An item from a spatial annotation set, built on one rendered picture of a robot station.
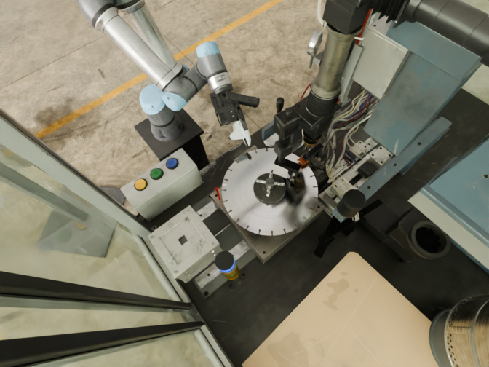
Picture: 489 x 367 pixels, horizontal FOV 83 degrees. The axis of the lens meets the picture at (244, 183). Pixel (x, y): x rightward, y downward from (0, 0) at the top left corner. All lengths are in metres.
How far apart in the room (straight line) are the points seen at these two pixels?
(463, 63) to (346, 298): 0.81
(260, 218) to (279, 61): 2.06
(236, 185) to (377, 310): 0.65
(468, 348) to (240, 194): 0.73
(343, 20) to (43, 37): 3.48
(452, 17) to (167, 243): 0.89
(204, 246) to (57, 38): 3.11
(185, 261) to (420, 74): 0.80
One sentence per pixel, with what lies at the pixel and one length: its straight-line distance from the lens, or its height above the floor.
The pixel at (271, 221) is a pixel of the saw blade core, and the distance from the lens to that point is 0.92.
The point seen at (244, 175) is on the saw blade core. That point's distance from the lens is 0.98.
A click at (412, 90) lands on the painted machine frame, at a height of 1.40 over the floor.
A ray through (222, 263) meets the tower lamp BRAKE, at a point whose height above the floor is 1.16.
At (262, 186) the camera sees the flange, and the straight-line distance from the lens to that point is 0.95.
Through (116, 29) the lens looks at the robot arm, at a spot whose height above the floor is 1.27.
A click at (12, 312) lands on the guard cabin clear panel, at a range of 0.36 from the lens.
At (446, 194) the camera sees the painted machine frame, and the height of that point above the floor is 1.34.
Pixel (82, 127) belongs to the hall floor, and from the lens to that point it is 2.73.
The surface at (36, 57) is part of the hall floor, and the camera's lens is 3.62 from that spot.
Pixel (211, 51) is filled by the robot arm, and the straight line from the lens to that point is 1.01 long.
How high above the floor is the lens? 1.82
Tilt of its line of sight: 64 degrees down
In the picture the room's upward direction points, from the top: 7 degrees counter-clockwise
